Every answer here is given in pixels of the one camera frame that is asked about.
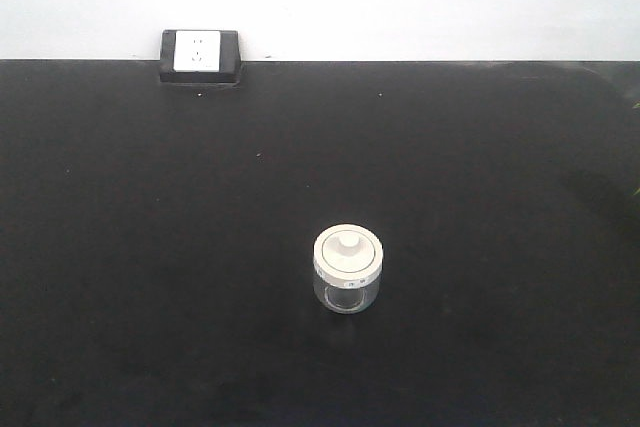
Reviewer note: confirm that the glass jar with white lid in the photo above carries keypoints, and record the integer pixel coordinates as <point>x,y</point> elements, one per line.
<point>348,265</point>

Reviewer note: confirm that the black desktop power socket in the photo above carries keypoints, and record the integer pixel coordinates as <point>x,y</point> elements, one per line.
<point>190,56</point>

